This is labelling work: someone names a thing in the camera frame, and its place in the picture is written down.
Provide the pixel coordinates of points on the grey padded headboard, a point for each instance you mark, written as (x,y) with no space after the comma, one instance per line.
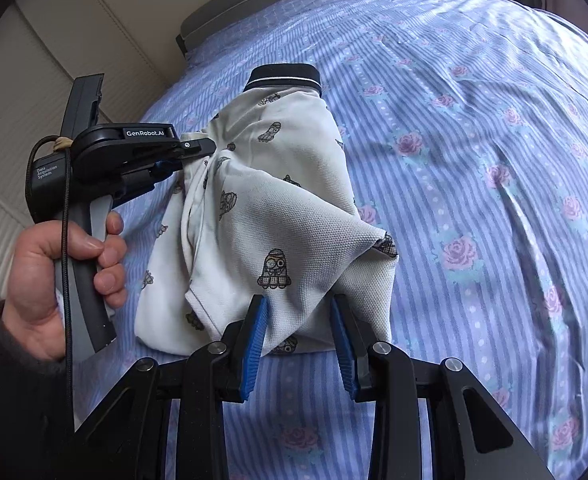
(284,0)

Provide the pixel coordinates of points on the cream wardrobe doors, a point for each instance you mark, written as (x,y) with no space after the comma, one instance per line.
(49,50)

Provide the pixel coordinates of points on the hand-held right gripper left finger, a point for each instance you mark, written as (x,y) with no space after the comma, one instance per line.
(253,345)

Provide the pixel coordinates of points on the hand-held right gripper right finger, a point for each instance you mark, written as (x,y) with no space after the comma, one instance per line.
(345,347)

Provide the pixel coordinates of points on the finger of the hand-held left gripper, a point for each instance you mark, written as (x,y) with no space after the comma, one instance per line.
(194,146)
(163,168)

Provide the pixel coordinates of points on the person's left forearm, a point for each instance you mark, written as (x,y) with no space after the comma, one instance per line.
(24,400)

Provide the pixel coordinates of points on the person's left hand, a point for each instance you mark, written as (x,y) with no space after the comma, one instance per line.
(39,270)

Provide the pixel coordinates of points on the white printed polo shirt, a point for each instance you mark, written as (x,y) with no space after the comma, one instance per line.
(284,200)

